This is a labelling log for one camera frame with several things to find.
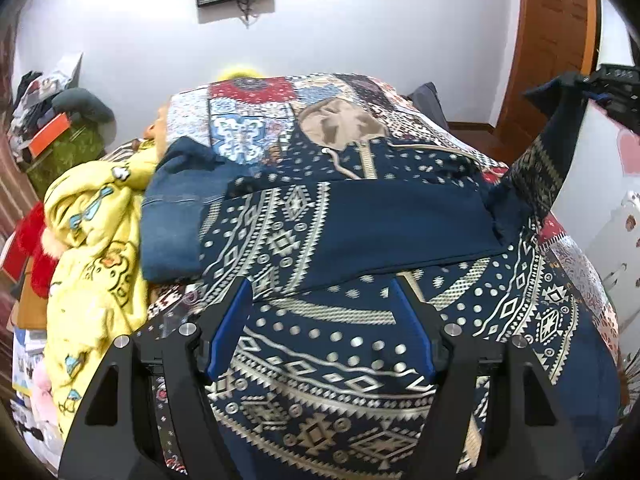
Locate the navy patterned hoodie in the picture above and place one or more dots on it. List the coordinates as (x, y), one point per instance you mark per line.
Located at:
(350, 230)

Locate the brown wooden door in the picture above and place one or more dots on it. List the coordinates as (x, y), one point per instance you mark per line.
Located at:
(550, 45)

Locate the white cardboard box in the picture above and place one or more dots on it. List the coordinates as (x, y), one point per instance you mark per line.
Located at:
(65, 70)

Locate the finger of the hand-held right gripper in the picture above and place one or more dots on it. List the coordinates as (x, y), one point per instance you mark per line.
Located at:
(594, 91)

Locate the patchwork print bedspread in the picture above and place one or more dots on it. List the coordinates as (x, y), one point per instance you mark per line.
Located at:
(240, 132)

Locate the pink plush toy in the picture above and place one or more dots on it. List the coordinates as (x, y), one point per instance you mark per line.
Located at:
(41, 385)

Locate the green patterned cloth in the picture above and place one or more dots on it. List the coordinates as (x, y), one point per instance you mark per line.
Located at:
(65, 160)

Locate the orange box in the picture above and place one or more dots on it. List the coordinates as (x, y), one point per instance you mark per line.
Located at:
(47, 135)

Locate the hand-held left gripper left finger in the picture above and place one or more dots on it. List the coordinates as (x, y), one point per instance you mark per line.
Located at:
(231, 330)

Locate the folded blue jeans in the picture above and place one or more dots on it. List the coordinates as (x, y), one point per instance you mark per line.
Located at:
(172, 210)

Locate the grey plush cushion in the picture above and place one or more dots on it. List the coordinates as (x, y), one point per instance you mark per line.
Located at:
(82, 102)

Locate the yellow plush toy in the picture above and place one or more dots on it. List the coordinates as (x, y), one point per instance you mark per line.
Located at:
(240, 72)

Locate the red fluffy cloth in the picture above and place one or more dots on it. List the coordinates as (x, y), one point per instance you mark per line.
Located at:
(35, 250)

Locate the yellow cartoon print blanket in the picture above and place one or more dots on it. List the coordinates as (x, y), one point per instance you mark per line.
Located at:
(95, 280)

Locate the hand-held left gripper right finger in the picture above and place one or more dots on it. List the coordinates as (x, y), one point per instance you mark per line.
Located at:
(412, 327)

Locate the dark grey pillow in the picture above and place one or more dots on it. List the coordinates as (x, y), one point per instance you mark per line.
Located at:
(430, 102)

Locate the white panel with pink heart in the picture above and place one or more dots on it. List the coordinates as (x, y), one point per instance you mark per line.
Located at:
(595, 180)

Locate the orange plush toy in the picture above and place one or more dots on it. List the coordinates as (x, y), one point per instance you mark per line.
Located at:
(156, 127)

